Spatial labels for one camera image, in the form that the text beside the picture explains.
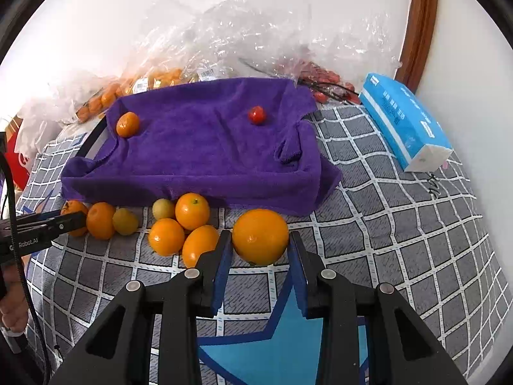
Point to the clear bag with white label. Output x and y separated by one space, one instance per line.
132 72

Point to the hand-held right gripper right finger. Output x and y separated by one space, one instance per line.
298 276

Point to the brown wooden frame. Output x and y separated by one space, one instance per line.
421 28

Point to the grey checked blanket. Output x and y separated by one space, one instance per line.
380 228

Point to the red cherry tomato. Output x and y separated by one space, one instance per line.
256 115

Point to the crinkled clear plastic bag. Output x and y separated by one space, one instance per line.
280 28

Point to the round orange kumquat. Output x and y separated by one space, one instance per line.
166 236
192 211

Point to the white plastic bag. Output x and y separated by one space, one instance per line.
40 120

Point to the blue tissue pack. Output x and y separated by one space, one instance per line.
400 120

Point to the purple towel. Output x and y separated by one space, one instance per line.
200 148

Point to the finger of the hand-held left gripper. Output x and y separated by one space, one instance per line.
64 224

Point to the pile of bagged kumquats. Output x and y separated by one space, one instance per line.
102 98

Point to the red bag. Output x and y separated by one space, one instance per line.
18 148

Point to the yellow-green mandarin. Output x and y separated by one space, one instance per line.
125 221

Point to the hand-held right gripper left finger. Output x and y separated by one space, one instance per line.
222 272

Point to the pile of bagged cherry tomatoes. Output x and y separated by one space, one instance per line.
324 76

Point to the oblong orange kumquat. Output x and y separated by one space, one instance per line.
198 244

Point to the person's left hand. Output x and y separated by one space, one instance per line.
14 308

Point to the pale yellow kumquat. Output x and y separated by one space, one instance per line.
163 208

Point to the large orange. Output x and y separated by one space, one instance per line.
259 236

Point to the orange mandarin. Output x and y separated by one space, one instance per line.
101 220
74 206
128 124

